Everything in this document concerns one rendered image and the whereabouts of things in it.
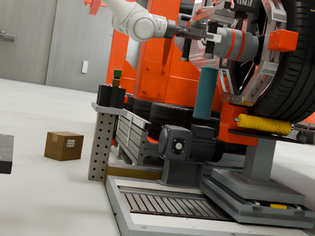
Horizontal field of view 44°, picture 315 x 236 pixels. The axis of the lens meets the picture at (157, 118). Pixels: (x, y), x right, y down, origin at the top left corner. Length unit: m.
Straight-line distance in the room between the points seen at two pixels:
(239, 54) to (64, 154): 1.48
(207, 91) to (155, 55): 0.44
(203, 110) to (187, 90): 0.36
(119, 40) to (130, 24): 2.77
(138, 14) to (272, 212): 1.00
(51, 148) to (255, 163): 1.48
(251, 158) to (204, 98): 0.37
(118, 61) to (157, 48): 1.93
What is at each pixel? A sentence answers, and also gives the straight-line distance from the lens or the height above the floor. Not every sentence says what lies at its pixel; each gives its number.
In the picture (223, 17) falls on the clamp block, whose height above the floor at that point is 0.92.
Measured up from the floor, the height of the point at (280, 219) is 0.12.
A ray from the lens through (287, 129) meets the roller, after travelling 1.85.
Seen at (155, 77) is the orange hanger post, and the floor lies 0.65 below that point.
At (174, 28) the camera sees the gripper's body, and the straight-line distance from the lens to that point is 1.57.
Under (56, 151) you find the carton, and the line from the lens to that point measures 2.79.
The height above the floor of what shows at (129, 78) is 0.67.
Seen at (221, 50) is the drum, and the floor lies 0.81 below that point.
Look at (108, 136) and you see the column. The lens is 2.31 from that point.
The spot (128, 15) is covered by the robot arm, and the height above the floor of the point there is 0.81.
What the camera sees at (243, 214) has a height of 0.13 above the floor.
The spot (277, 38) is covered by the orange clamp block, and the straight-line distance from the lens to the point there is 1.59.
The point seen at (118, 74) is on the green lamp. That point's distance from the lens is 2.09.
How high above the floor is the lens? 0.57
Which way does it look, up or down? 4 degrees down
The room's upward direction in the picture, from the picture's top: 9 degrees clockwise
